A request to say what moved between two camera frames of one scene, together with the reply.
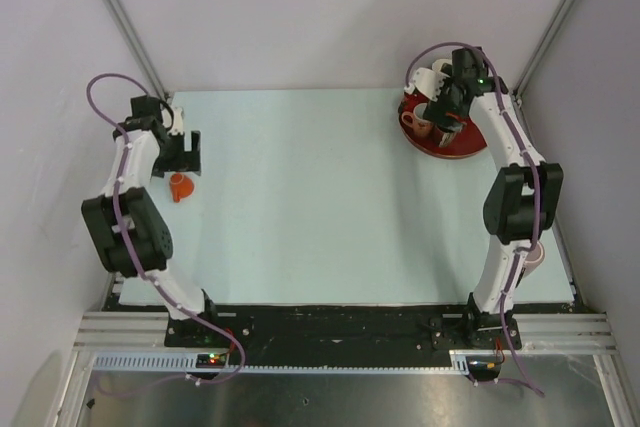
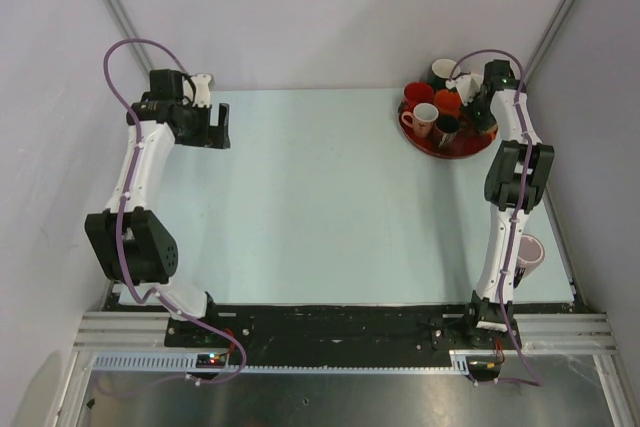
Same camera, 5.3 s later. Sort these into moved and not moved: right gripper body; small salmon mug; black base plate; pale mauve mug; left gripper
Moved: left gripper; right gripper body
Not moved: small salmon mug; pale mauve mug; black base plate
